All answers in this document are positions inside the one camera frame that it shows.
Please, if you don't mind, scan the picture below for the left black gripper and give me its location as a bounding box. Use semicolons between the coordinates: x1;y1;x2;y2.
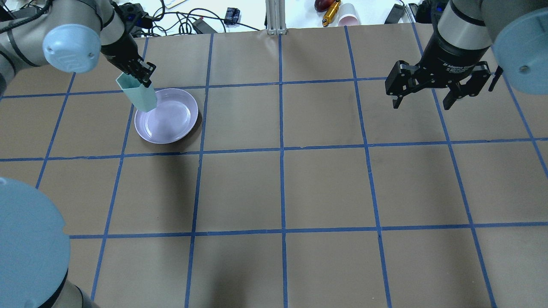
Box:
101;33;157;88

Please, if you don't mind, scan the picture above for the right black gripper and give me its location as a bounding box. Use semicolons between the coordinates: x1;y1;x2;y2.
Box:
385;33;491;110

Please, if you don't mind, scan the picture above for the mint green faceted cup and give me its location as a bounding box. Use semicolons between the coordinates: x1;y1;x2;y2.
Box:
116;73;157;113

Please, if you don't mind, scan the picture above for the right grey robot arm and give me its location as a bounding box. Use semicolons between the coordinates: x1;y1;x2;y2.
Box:
385;0;548;110

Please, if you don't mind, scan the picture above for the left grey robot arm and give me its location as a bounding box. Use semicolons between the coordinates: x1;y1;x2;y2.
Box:
0;0;156;94

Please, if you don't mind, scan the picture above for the lilac plate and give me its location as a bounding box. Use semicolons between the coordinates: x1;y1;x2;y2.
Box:
134;88;199;144

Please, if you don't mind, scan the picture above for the pink paper cup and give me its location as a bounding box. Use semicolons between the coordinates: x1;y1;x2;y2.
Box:
337;3;361;26

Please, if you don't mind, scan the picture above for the black power adapter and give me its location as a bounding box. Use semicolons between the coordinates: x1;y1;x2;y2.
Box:
384;4;405;24

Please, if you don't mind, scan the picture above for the amber glossy object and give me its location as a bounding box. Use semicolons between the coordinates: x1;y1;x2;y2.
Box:
314;0;341;27

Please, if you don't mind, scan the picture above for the aluminium frame post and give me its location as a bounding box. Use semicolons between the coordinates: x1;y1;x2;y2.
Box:
265;0;287;35

